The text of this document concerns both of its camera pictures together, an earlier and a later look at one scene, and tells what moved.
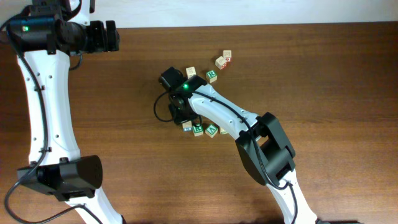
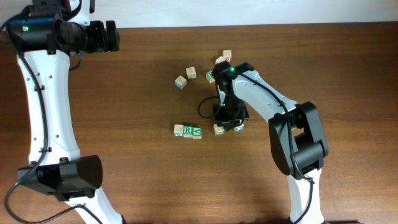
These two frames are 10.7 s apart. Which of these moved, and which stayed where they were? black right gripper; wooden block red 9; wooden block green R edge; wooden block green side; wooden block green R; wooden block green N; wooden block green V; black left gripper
Moved: wooden block green V; wooden block green R edge; black right gripper
Stayed: wooden block red 9; wooden block green N; wooden block green R; wooden block green side; black left gripper
